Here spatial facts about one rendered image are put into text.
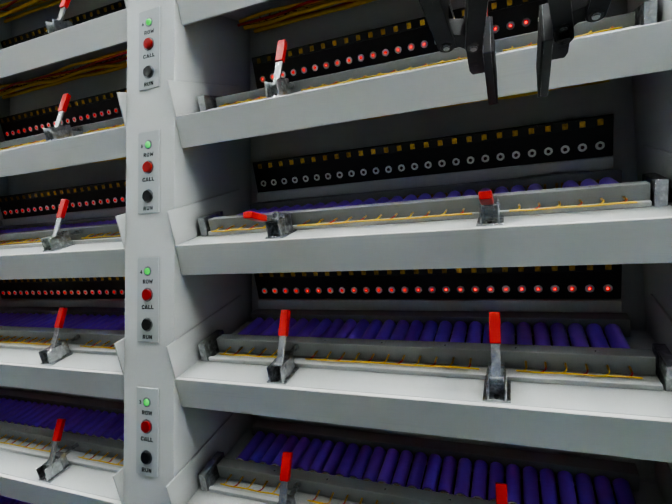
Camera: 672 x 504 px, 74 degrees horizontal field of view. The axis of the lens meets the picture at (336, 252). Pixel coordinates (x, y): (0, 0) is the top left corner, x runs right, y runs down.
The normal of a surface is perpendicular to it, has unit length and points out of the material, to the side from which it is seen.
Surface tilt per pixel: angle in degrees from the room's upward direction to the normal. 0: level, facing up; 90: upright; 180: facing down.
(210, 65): 90
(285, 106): 109
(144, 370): 90
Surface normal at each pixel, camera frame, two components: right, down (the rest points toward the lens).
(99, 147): -0.35, 0.29
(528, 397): -0.14, -0.96
